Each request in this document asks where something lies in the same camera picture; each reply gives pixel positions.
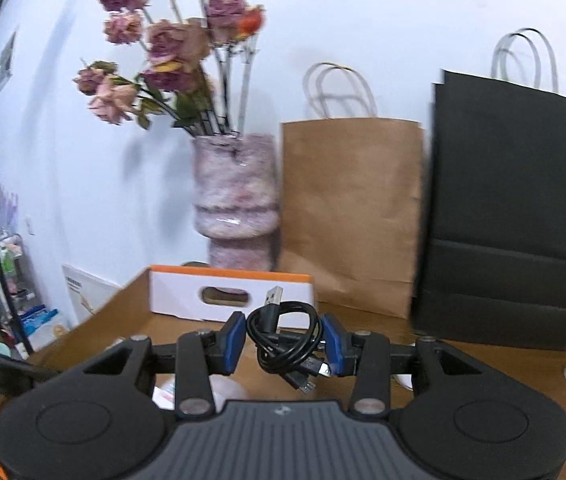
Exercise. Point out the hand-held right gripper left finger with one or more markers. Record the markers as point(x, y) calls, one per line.
point(237, 345)

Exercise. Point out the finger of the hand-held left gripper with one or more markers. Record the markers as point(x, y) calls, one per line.
point(8, 370)

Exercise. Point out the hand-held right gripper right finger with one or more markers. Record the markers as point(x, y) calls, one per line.
point(334, 345)

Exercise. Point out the red cardboard box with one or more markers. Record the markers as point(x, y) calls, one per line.
point(178, 295)

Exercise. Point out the blue white packet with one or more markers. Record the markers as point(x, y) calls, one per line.
point(38, 321)

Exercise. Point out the white packet red print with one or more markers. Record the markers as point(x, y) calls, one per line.
point(165, 392)

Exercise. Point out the metal storage rack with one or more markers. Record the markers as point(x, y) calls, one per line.
point(13, 270)

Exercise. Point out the brown paper bag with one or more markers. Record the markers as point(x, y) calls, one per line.
point(353, 210)

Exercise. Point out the pink mottled vase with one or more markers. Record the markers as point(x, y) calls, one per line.
point(235, 200)

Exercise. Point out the black paper bag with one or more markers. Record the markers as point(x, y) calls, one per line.
point(503, 210)

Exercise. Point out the dried rose bouquet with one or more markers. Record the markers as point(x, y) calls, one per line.
point(173, 45)

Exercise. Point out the white wall socket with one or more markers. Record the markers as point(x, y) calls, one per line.
point(28, 225)

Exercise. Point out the wall poster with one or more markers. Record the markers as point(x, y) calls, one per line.
point(8, 60)

